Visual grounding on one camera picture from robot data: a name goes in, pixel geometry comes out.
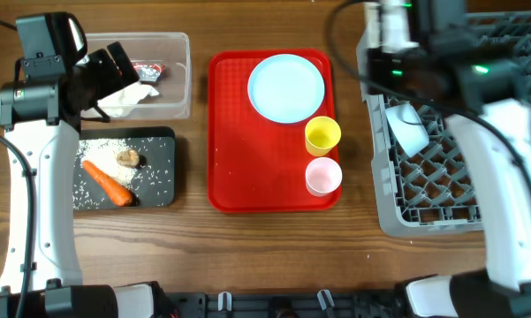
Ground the white tissue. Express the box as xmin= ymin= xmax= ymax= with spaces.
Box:
xmin=98 ymin=82 xmax=160 ymax=117

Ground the red snack wrapper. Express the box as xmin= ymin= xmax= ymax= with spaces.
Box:
xmin=133 ymin=62 xmax=165 ymax=83

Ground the light blue bowl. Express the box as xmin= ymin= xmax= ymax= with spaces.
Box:
xmin=385 ymin=102 xmax=429 ymax=157

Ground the white rice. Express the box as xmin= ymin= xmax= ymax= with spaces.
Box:
xmin=72 ymin=137 xmax=173 ymax=208

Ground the brown mushroom scrap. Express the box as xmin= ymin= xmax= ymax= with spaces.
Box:
xmin=116 ymin=148 xmax=140 ymax=168

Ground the yellow cup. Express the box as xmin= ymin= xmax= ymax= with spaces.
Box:
xmin=305 ymin=116 xmax=341 ymax=156

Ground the orange carrot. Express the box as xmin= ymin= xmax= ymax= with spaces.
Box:
xmin=81 ymin=160 xmax=133 ymax=207

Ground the light blue plate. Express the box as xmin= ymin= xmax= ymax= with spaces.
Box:
xmin=247 ymin=54 xmax=325 ymax=124

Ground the pink cup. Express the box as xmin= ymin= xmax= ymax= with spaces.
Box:
xmin=305 ymin=157 xmax=343 ymax=197

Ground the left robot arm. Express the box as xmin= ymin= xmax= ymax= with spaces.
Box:
xmin=0 ymin=12 xmax=166 ymax=317

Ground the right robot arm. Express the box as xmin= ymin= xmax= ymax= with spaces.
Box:
xmin=366 ymin=1 xmax=531 ymax=317

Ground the clear plastic waste bin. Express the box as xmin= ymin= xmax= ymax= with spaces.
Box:
xmin=87 ymin=32 xmax=192 ymax=120

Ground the black waste tray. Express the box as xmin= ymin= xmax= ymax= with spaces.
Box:
xmin=72 ymin=126 xmax=176 ymax=211

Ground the grey dishwasher rack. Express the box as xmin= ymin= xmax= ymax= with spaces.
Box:
xmin=360 ymin=11 xmax=531 ymax=237

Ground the red serving tray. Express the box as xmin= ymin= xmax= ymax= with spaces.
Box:
xmin=207 ymin=49 xmax=341 ymax=214

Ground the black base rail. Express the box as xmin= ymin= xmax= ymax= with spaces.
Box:
xmin=167 ymin=290 xmax=408 ymax=318

